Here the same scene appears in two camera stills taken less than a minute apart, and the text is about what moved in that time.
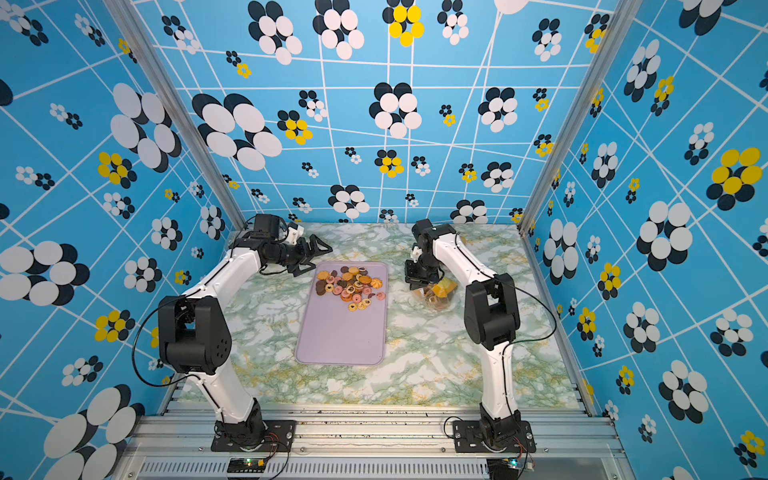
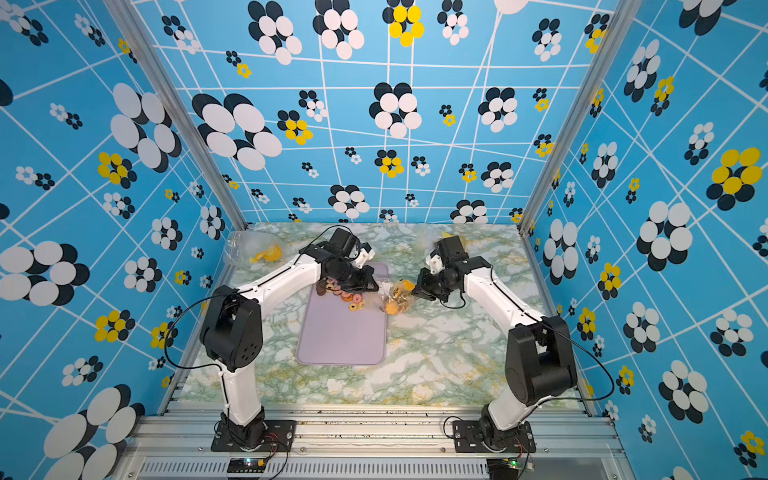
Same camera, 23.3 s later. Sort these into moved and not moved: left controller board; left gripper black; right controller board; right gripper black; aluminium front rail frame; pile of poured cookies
Moved: left gripper black; right gripper black
Not moved: left controller board; aluminium front rail frame; pile of poured cookies; right controller board
